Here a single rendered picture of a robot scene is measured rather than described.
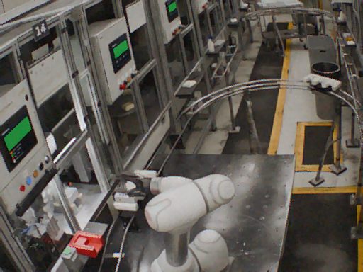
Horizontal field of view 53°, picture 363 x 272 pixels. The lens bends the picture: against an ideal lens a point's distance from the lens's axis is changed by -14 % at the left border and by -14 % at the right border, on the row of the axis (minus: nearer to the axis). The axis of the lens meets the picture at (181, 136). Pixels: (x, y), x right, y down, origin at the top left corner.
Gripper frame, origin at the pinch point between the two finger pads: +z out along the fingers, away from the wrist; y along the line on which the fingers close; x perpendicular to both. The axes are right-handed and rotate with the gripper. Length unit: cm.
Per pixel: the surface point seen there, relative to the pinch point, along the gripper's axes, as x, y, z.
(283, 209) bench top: -37, -44, -81
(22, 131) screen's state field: 36, 52, 18
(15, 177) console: 49, 36, 20
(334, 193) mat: -135, -111, -120
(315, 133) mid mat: -243, -111, -99
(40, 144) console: 24.4, 38.1, 20.4
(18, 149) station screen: 42, 46, 18
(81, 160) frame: -24.9, -3.5, 38.2
